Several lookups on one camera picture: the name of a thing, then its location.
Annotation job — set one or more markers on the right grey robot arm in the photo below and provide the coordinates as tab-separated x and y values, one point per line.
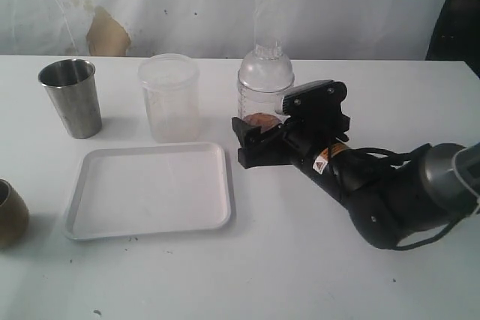
396	201

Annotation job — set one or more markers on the brown food pieces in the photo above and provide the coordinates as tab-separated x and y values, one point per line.
263	120

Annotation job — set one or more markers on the white rectangular tray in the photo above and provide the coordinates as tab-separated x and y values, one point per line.
170	188

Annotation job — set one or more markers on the white cable tie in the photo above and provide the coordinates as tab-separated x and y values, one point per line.
465	165

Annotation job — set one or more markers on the clear shaker lid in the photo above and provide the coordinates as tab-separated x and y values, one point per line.
266	68

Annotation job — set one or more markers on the translucent plastic container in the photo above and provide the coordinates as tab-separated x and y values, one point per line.
170	84

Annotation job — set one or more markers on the stainless steel cup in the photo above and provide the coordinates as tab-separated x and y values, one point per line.
70	85

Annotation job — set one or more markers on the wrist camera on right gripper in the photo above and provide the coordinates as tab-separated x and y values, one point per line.
320	98

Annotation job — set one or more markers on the dark object at right edge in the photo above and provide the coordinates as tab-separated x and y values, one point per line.
456	34

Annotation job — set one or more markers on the clear graduated shaker body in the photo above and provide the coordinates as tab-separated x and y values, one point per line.
251	101

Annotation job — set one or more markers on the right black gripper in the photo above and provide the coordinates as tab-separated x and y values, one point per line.
316	146

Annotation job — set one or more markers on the brown wooden cup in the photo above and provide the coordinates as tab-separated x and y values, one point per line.
14	215

